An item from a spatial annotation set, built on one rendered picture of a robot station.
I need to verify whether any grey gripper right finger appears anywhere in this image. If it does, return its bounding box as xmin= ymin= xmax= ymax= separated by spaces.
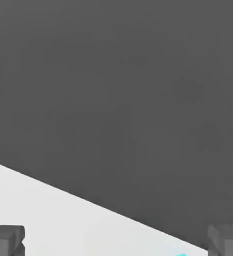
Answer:
xmin=207 ymin=224 xmax=233 ymax=256

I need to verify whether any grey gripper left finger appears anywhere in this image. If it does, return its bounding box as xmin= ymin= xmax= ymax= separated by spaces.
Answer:
xmin=0 ymin=224 xmax=26 ymax=256

